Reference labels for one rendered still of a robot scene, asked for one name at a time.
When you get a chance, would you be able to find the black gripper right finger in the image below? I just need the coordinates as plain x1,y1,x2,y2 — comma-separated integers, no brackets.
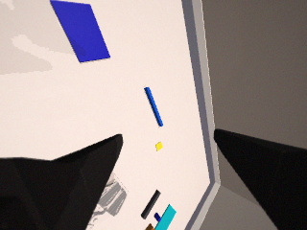
214,129,307,230

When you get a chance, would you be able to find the brown rectangular bar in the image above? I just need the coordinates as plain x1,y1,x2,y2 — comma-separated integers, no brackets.
145,224,154,230

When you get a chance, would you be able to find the small yellow flat square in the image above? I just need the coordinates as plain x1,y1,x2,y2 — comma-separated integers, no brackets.
155,141,162,150

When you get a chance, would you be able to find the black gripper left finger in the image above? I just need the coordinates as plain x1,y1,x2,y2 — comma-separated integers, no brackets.
0,134,124,230

